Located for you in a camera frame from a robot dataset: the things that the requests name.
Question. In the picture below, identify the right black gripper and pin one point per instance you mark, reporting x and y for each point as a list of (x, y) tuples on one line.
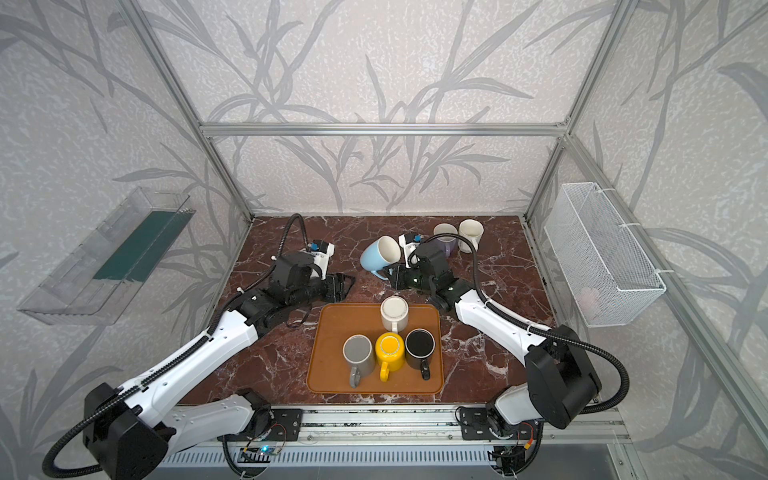
[(410, 279)]

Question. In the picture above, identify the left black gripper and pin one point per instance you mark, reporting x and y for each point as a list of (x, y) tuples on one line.
[(327, 287)]

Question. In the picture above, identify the purple mug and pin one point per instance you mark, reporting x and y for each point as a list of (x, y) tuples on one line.
[(448, 244)]

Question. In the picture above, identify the light blue mug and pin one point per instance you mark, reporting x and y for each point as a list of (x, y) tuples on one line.
[(380, 254)]

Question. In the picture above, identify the white faceted mug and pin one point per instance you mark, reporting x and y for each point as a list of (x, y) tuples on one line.
[(472, 230)]

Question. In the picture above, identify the grey mug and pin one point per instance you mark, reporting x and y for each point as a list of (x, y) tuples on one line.
[(358, 352)]

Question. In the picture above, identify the yellow mug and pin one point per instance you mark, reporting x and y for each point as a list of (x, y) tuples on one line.
[(390, 354)]

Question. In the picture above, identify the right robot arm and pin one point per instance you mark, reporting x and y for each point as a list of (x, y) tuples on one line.
[(565, 376)]

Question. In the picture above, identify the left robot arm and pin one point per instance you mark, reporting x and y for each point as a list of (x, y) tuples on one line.
[(127, 431)]

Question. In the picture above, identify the cream white mug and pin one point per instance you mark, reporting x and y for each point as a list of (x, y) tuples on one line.
[(394, 312)]

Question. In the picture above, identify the black mug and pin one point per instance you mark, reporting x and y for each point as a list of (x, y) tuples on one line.
[(420, 345)]

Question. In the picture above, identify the brown rectangular tray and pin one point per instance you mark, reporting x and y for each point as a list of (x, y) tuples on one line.
[(330, 371)]

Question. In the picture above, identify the pink object in basket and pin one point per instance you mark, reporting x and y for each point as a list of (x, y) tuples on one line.
[(589, 301)]

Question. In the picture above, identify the green circuit board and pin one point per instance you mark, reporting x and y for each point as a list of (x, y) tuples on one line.
[(261, 453)]

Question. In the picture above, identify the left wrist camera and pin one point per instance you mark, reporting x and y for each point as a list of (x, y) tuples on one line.
[(321, 251)]

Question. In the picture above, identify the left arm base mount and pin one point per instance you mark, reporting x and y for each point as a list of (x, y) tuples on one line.
[(280, 425)]

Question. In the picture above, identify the aluminium front rail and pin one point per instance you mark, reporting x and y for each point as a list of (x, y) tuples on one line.
[(429, 424)]

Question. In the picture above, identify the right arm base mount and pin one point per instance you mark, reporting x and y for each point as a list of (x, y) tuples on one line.
[(481, 423)]

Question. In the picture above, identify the white wire basket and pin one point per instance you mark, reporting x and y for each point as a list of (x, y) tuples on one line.
[(597, 248)]

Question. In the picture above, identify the clear plastic wall bin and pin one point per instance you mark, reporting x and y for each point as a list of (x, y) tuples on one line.
[(95, 283)]

